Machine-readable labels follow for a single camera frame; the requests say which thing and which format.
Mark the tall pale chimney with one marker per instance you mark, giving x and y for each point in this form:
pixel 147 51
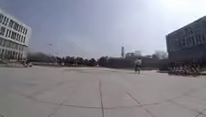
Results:
pixel 122 51

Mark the low dark long building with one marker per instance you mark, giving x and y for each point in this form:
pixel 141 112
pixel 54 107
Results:
pixel 131 62

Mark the row of trees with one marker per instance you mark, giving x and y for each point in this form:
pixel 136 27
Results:
pixel 67 60

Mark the grey paved plaza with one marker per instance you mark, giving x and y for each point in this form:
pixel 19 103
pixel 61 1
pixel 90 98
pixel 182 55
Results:
pixel 89 94

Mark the lamp pole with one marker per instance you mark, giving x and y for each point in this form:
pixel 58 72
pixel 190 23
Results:
pixel 50 50

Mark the pale distant building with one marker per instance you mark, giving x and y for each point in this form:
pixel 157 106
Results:
pixel 160 54

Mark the row of parked bicycles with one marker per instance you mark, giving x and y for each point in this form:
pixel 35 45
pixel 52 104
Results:
pixel 184 68

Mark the dark grey building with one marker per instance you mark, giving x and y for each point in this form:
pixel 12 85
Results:
pixel 195 40

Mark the white building with window grid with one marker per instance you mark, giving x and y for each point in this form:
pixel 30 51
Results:
pixel 8 35

